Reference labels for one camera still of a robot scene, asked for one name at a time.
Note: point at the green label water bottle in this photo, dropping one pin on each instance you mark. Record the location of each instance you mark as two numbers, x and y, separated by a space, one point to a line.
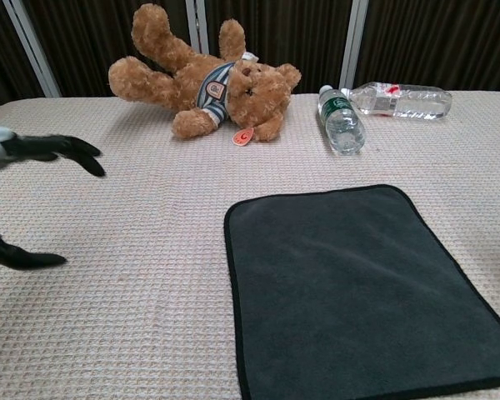
341 121

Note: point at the dark grey cloth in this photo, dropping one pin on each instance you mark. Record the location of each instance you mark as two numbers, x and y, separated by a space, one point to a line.
350 291

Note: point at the brown teddy bear striped shirt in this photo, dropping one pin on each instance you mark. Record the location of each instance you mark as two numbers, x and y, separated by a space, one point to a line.
191 79

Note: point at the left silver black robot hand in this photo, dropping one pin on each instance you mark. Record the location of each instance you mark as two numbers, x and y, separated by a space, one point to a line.
46 148

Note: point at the dark pleated curtain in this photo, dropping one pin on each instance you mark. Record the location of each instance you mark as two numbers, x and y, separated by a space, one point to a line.
87 33

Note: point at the beige woven tablecloth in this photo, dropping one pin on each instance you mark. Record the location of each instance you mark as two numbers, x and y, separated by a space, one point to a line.
129 271

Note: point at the red label water bottle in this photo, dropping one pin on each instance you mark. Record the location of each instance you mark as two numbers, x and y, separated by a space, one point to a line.
412 102

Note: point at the white metal frame post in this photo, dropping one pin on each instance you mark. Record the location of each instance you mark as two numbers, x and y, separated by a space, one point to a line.
29 41
354 41
196 25

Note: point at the orange hang tag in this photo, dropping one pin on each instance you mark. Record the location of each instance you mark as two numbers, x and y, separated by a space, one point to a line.
242 136

